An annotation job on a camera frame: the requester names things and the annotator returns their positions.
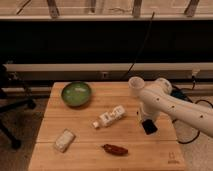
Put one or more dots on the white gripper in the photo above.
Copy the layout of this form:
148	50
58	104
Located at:
147	112

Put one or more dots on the black eraser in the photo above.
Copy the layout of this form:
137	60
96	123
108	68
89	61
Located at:
149	127

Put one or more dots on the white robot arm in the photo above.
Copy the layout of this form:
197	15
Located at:
156	98

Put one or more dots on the white sponge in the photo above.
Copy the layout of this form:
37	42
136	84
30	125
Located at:
64	140

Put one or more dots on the clear plastic cup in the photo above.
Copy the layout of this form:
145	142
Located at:
136	84

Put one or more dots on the white plastic bottle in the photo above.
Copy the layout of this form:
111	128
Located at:
108	118

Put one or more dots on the green bowl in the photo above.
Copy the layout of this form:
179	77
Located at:
76	94

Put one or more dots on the black office chair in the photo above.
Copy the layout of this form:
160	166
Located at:
6	77

